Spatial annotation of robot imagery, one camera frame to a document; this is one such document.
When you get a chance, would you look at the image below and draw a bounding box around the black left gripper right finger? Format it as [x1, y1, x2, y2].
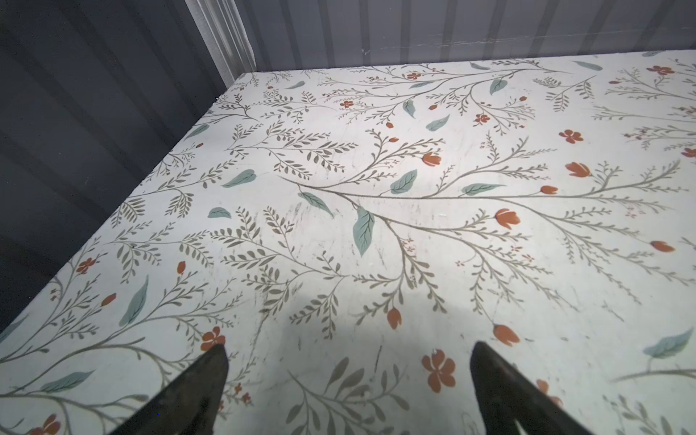
[469, 342, 591, 435]

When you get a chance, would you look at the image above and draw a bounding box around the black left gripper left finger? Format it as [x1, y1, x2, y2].
[113, 344, 228, 435]

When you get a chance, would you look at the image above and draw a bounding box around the aluminium corner frame post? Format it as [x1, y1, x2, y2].
[185, 0, 257, 88]

